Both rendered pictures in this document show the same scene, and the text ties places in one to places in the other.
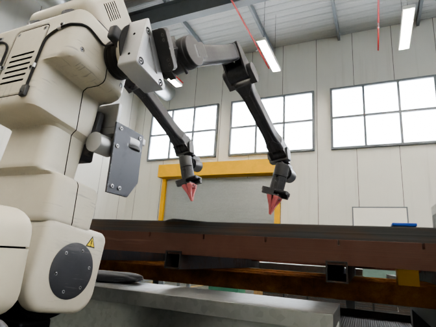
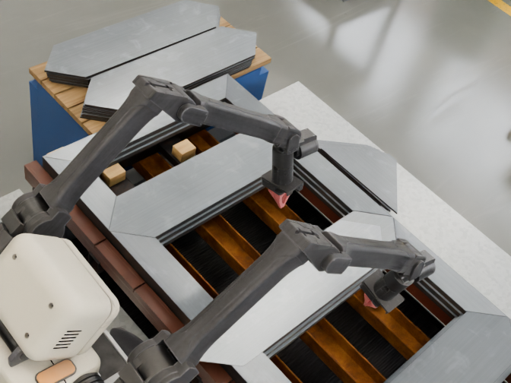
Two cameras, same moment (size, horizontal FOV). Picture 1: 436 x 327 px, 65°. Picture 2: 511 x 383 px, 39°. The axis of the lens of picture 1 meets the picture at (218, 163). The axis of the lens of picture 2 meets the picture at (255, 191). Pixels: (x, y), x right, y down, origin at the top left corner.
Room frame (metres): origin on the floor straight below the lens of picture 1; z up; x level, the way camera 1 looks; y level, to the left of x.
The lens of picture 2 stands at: (0.15, -0.10, 2.48)
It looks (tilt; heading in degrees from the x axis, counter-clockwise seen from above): 47 degrees down; 12
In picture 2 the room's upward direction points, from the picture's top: 16 degrees clockwise
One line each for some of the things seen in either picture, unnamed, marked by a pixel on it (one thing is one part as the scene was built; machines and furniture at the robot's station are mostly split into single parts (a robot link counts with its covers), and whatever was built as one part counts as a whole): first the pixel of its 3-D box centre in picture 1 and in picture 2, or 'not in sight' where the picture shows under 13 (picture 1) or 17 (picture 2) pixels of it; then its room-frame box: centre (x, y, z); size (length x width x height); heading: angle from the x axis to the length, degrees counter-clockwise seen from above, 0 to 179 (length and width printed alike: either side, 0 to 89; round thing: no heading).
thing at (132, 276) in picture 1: (108, 276); (133, 356); (1.03, 0.29, 0.69); 0.20 x 0.10 x 0.03; 74
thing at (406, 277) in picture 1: (406, 265); not in sight; (0.97, -0.53, 0.78); 0.05 x 0.05 x 0.19; 67
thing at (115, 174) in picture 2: not in sight; (112, 174); (1.48, 0.63, 0.79); 0.06 x 0.05 x 0.04; 157
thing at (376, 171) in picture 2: not in sight; (363, 163); (2.02, -0.04, 0.77); 0.45 x 0.20 x 0.04; 67
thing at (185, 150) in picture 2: not in sight; (183, 150); (1.70, 0.50, 0.79); 0.06 x 0.05 x 0.04; 157
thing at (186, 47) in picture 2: not in sight; (157, 56); (2.04, 0.79, 0.82); 0.80 x 0.40 x 0.06; 157
